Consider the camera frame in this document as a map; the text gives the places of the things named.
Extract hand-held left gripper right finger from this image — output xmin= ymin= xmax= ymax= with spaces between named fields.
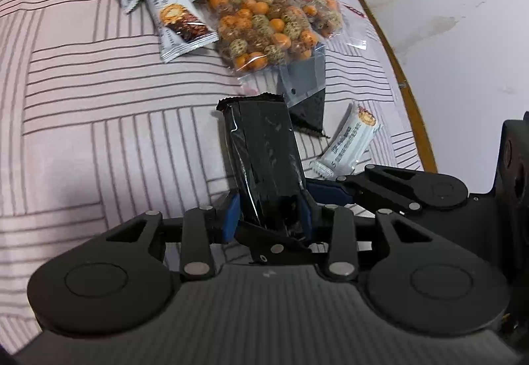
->
xmin=300 ymin=191 xmax=444 ymax=282

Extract black snack packet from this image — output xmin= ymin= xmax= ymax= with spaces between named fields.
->
xmin=288 ymin=89 xmax=331 ymax=139
xmin=212 ymin=93 xmax=315 ymax=265

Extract small coated peanut bag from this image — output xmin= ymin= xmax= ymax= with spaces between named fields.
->
xmin=281 ymin=0 xmax=368 ymax=51

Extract striped bedsheet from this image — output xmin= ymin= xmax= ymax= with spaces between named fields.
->
xmin=0 ymin=0 xmax=427 ymax=354

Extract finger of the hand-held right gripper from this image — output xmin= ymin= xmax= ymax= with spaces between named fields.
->
xmin=306 ymin=164 xmax=439 ymax=212

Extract large coated peanut bag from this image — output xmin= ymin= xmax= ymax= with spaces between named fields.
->
xmin=204 ymin=0 xmax=327 ymax=107

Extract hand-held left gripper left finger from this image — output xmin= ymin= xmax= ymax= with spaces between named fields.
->
xmin=105 ymin=194 xmax=241 ymax=282

